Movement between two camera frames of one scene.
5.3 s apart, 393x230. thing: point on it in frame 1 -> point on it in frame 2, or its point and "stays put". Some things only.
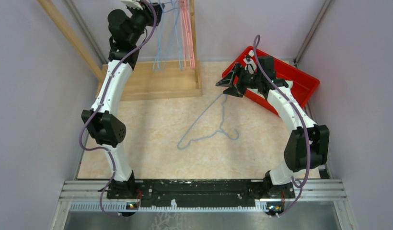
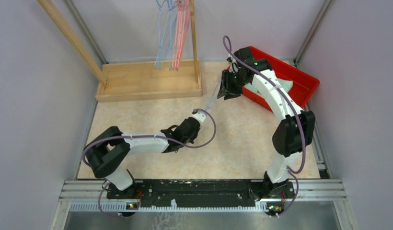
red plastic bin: (303, 84) stays put
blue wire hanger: (174, 11) -> (165, 55)
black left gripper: (158, 9) -> (191, 139)
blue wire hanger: (220, 131) -> (212, 101)
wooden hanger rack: (160, 80) stays put
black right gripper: (227, 81) stays put
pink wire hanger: (186, 14) -> (183, 11)
